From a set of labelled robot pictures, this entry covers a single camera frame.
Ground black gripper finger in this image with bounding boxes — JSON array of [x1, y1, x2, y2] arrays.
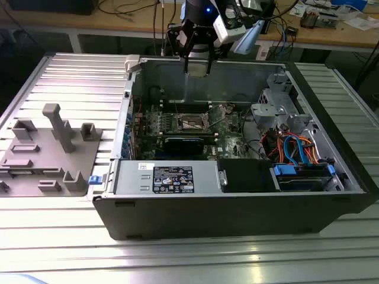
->
[[197, 27, 221, 75], [166, 23, 194, 73]]

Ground silver CPU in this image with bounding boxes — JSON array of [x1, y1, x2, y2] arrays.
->
[[187, 63, 211, 78]]

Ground metal socket cover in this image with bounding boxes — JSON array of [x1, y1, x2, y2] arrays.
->
[[203, 104, 226, 128]]

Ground black RAM slot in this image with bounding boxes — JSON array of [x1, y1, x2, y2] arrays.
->
[[160, 105, 213, 113], [160, 99, 211, 107]]

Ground CPU socket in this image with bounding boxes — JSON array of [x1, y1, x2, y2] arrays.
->
[[176, 113, 208, 131]]

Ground black drive bay cover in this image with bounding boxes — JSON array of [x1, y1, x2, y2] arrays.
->
[[217, 158, 281, 193]]

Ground white label sheet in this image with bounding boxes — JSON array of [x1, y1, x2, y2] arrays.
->
[[256, 44, 272, 62]]

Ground grey plastic case latch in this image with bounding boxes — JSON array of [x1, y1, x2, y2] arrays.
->
[[124, 54, 142, 73]]

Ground wooden desk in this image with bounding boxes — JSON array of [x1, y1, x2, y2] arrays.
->
[[0, 0, 379, 54]]

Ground black desktop device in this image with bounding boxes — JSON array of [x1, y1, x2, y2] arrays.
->
[[259, 0, 278, 35]]

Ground grey metal drive cage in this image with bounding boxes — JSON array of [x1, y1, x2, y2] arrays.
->
[[250, 72, 314, 134]]

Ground green motherboard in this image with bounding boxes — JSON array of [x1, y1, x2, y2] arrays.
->
[[131, 103, 261, 162]]

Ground copper heatsink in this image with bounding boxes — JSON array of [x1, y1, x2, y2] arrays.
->
[[300, 8, 320, 30]]

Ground black graphics card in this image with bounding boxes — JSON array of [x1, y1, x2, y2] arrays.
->
[[163, 135, 205, 156]]

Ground blue card retention clips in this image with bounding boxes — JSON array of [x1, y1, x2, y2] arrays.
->
[[123, 112, 134, 160]]

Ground grey component box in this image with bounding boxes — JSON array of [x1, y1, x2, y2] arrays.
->
[[318, 11, 340, 30]]

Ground dark box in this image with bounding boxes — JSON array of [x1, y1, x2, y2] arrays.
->
[[7, 0, 97, 16]]

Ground grey power supply with label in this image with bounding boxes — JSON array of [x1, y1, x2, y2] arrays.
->
[[114, 159, 221, 196]]

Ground hard disk in blue carrier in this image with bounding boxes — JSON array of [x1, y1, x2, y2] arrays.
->
[[272, 164, 336, 192]]

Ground white papers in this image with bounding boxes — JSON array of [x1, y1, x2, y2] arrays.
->
[[345, 16, 378, 31]]

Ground black PC case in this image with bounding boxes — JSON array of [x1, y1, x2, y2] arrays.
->
[[92, 54, 379, 242]]

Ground grey parts rack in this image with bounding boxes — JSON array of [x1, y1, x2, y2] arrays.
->
[[0, 103, 103, 198]]

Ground pale blue object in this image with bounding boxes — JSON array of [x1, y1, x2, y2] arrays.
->
[[0, 273, 48, 284]]

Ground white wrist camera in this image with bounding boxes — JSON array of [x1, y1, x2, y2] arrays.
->
[[213, 4, 247, 44]]

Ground blue cable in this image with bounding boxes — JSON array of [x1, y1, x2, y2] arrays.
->
[[281, 17, 293, 62]]

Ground black wire loop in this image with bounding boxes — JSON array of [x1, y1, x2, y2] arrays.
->
[[241, 109, 269, 160]]

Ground blue flat wire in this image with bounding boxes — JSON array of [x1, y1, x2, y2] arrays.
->
[[282, 134, 306, 166]]

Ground orange wire bundle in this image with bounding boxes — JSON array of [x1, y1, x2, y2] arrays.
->
[[263, 130, 321, 165]]

